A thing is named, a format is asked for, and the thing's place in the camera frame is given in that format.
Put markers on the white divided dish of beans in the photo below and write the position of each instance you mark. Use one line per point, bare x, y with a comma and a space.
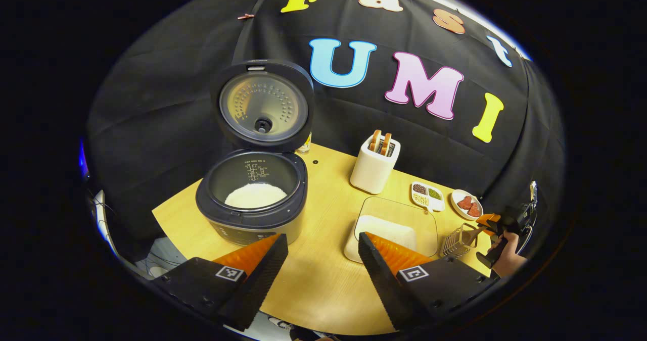
427, 195

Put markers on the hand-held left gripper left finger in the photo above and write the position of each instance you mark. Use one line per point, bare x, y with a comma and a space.
263, 275

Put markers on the toasted bread slice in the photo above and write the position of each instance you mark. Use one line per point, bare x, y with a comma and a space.
386, 144
376, 140

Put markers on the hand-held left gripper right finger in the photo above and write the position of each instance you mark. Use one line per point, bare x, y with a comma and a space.
381, 285

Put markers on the red meat piece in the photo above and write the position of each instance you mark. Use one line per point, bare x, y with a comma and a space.
464, 202
474, 209

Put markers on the clear container of rice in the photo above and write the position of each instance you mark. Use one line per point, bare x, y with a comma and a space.
389, 227

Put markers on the white round plate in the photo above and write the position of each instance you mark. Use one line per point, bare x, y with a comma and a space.
456, 207

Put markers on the small glass bottle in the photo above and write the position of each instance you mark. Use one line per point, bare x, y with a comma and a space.
304, 145

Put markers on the dark rice cooker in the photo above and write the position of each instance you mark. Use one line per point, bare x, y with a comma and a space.
252, 225

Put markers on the black backdrop cloth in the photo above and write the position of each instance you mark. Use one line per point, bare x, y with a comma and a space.
162, 103

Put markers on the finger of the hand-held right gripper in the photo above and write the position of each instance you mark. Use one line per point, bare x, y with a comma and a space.
489, 223

